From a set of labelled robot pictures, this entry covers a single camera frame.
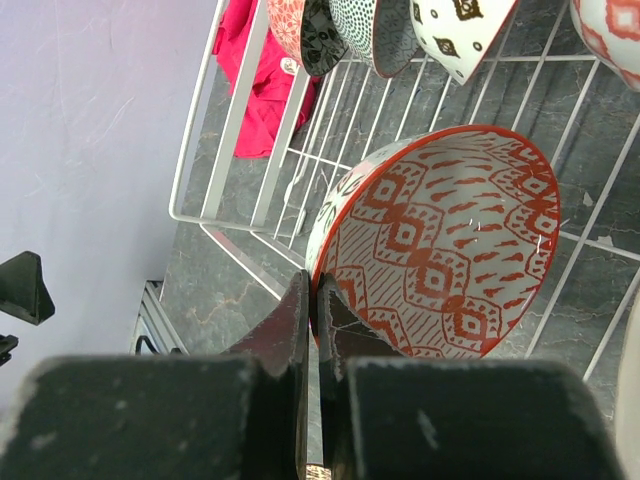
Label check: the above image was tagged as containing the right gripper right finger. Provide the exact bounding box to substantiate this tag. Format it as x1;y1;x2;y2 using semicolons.
317;274;400;479

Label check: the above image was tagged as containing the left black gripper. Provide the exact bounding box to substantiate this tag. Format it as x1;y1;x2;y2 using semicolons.
1;251;55;326

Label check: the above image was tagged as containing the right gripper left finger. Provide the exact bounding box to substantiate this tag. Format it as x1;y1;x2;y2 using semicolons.
226;270;310;479

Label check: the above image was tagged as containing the red geometric pattern bowl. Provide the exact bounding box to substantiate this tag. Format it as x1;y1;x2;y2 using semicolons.
305;124;561;359

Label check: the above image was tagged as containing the dark scalloped floral bowl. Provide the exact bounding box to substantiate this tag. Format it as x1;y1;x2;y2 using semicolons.
266;0;350;79

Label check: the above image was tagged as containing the cream scalloped bowl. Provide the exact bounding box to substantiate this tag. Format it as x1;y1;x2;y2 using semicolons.
614;295;640;479

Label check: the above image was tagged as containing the blue triangle pattern bowl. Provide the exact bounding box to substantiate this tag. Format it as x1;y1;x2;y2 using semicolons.
327;0;426;80

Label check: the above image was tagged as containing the black diamond pattern bowl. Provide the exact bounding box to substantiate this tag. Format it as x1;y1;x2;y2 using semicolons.
410;0;517;85

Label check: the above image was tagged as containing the red lattice pattern bowl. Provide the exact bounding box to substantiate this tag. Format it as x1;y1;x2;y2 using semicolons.
569;0;640;92

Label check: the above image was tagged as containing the red folded cloth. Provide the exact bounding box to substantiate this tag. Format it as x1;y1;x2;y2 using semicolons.
212;0;305;158

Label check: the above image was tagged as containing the aluminium frame rail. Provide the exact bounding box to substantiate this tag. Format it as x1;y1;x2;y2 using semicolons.
130;281;188;356

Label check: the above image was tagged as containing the white wire dish rack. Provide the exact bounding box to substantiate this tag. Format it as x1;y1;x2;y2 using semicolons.
161;1;639;400

